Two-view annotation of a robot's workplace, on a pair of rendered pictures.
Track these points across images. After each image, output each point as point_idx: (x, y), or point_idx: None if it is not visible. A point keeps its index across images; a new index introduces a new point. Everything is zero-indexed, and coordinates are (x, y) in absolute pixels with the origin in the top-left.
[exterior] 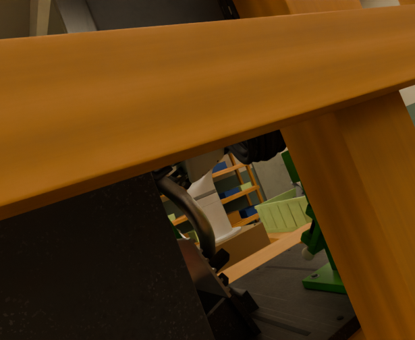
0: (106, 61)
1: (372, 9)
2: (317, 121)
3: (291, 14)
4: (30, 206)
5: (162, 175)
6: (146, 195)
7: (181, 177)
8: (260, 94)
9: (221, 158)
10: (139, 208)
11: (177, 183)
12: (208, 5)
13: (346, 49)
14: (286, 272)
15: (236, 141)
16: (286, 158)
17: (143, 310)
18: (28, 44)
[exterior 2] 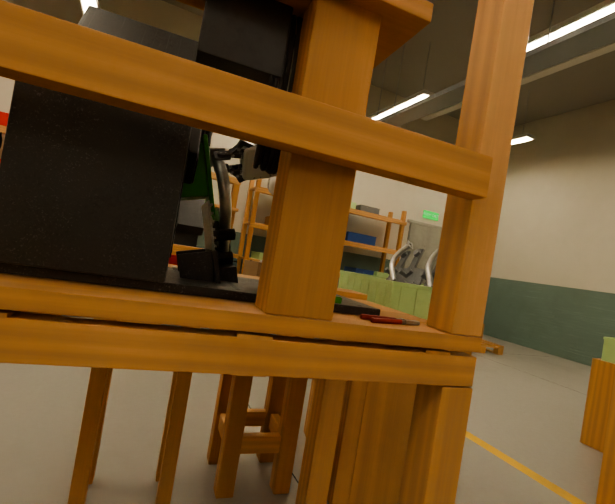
0: (162, 65)
1: (338, 109)
2: (287, 156)
3: (302, 90)
4: (110, 101)
5: (221, 159)
6: (179, 145)
7: (236, 169)
8: (226, 112)
9: (275, 175)
10: (172, 149)
11: (231, 171)
12: (275, 63)
13: (298, 119)
14: None
15: (213, 130)
16: None
17: (145, 195)
18: (136, 46)
